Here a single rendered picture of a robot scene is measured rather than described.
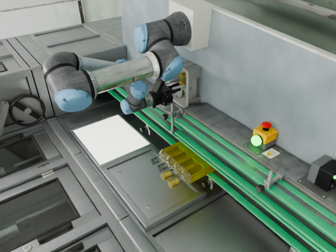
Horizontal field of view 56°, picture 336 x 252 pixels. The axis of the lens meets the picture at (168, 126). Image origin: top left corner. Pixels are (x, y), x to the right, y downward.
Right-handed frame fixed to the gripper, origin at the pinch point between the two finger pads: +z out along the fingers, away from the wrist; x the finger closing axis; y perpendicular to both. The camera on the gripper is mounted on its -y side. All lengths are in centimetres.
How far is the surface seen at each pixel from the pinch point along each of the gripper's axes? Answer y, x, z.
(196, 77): -6.3, 9.4, 2.5
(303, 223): 19, 87, -12
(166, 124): 18.0, 4.3, -13.6
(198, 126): 9.2, 26.6, -10.2
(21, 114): 25, -72, -72
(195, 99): 6.1, 9.0, 2.2
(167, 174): 22, 33, -34
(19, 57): -3, -94, -61
